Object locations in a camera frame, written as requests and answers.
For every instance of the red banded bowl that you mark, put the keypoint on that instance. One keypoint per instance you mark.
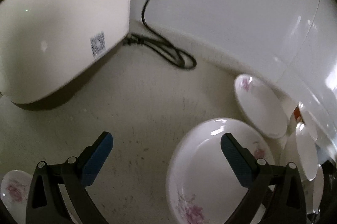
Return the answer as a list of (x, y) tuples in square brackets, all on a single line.
[(297, 114)]

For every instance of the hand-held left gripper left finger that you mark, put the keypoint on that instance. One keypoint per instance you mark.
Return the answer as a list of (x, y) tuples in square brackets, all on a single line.
[(96, 161)]

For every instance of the white rice cooker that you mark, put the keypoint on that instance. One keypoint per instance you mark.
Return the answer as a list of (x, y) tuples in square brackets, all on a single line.
[(65, 16)]

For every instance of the floral white plate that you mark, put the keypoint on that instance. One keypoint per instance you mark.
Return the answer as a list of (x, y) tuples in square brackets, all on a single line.
[(205, 168), (260, 105), (14, 187)]

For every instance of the floral white bowl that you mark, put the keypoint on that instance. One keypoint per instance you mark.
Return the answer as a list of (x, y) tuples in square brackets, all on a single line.
[(306, 153)]

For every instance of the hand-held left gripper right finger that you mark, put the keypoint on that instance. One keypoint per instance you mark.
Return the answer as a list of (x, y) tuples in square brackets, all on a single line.
[(237, 161)]

